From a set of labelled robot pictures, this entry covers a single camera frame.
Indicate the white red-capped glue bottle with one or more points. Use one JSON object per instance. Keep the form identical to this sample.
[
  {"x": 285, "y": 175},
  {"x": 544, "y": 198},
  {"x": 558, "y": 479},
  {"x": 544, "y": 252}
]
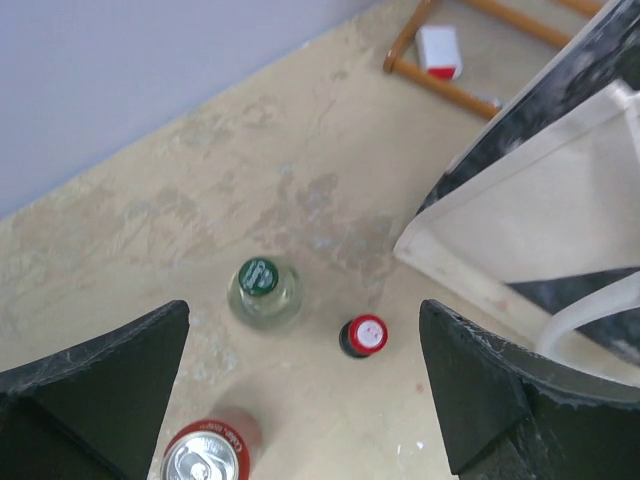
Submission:
[{"x": 438, "y": 51}]

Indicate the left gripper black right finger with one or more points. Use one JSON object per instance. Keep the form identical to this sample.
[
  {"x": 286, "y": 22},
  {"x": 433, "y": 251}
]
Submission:
[{"x": 508, "y": 413}]

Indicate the red can under left arm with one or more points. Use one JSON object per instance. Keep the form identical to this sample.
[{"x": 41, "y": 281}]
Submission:
[{"x": 225, "y": 444}]

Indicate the cream canvas tote bag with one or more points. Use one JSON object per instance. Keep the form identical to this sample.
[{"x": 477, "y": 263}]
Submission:
[{"x": 537, "y": 222}]

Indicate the small dark red-capped bottle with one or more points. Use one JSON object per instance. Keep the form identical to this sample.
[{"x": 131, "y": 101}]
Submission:
[{"x": 363, "y": 336}]

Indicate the clear bottle behind left arm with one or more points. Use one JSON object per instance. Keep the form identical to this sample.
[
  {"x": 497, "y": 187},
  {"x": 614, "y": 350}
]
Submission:
[{"x": 265, "y": 293}]

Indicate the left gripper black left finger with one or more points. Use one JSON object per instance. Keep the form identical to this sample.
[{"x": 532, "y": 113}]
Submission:
[{"x": 94, "y": 410}]

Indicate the orange wooden rack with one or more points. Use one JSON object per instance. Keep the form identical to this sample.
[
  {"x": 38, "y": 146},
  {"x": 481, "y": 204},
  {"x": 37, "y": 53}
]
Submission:
[{"x": 503, "y": 44}]

